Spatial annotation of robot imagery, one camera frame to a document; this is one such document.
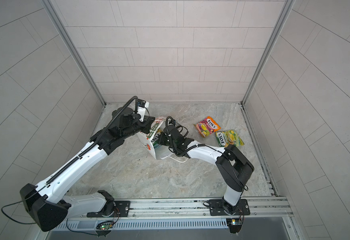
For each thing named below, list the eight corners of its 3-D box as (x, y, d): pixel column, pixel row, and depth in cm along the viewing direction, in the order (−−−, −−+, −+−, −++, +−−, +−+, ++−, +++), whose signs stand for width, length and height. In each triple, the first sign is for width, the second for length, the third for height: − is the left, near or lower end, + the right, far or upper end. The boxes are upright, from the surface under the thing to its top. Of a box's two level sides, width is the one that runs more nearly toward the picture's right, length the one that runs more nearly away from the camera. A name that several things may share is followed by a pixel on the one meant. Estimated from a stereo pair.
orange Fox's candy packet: (204, 138, 99) (204, 135, 96) (194, 126, 105) (194, 123, 102) (219, 129, 103) (220, 126, 101) (209, 118, 110) (210, 115, 107)
